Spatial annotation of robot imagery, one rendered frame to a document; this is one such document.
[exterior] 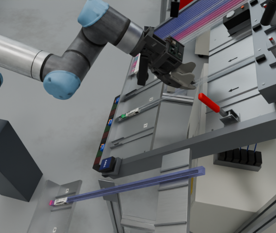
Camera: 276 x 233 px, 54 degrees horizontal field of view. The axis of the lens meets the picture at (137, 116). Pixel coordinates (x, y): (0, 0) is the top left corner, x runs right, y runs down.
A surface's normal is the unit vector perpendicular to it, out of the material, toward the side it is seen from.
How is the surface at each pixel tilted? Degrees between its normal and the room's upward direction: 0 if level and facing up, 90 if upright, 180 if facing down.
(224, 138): 90
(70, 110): 0
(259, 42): 44
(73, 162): 0
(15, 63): 66
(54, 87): 90
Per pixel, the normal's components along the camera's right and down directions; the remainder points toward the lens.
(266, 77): -0.69, -0.54
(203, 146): -0.19, 0.78
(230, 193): 0.00, -0.60
